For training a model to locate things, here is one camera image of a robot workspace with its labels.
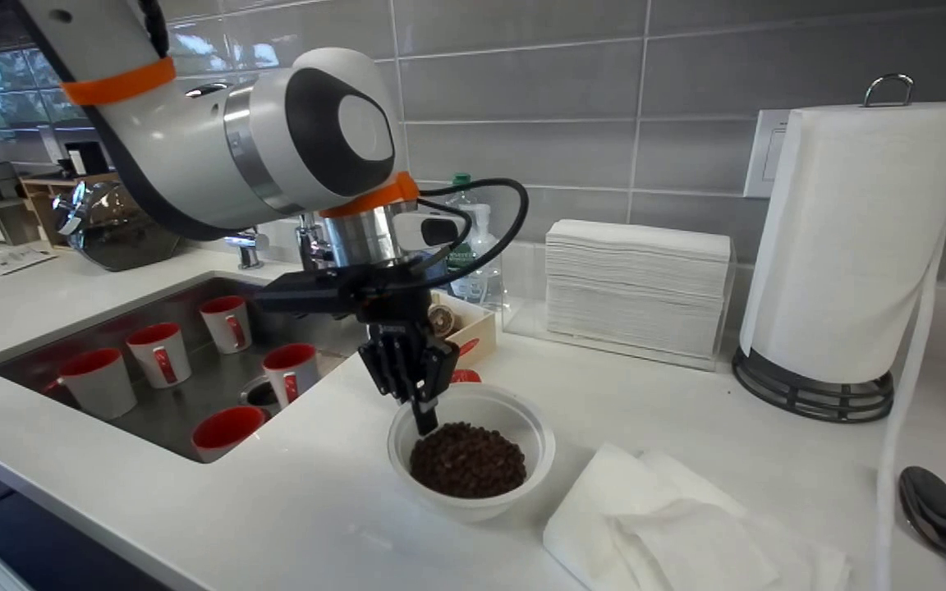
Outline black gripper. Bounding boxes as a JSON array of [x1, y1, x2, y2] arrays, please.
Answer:
[[351, 264, 464, 439]]

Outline white bowl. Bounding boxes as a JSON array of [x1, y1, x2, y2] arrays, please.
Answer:
[[385, 380, 558, 530]]

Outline brown coffee beans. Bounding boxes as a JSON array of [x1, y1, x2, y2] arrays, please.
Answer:
[[407, 422, 528, 504]]

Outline round object in wooden box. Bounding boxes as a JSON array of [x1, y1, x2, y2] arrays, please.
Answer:
[[428, 301, 464, 342]]

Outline white cup red inside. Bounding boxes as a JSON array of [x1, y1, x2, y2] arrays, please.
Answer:
[[54, 345, 141, 424], [260, 337, 322, 411], [121, 320, 194, 390], [189, 401, 273, 464], [198, 294, 257, 358]]

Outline clear plastic bottle green cap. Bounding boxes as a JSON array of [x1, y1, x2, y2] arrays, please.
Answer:
[[444, 172, 507, 311]]

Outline stainless steel sink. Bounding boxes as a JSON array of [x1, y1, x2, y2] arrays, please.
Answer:
[[0, 272, 392, 471]]

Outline stack of white napkins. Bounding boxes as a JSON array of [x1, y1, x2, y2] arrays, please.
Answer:
[[542, 218, 736, 370]]

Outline dark blue cabinet front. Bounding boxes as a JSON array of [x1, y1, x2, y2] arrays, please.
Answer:
[[0, 435, 173, 591]]

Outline white paper towel roll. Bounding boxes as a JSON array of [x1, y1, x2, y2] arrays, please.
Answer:
[[736, 100, 946, 591]]

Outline metal spoon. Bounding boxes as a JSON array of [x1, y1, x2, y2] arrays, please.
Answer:
[[894, 464, 946, 591]]

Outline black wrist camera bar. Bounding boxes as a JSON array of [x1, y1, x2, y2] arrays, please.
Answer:
[[249, 271, 387, 321]]

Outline small picture frame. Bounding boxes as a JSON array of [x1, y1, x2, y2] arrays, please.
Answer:
[[0, 194, 47, 249]]

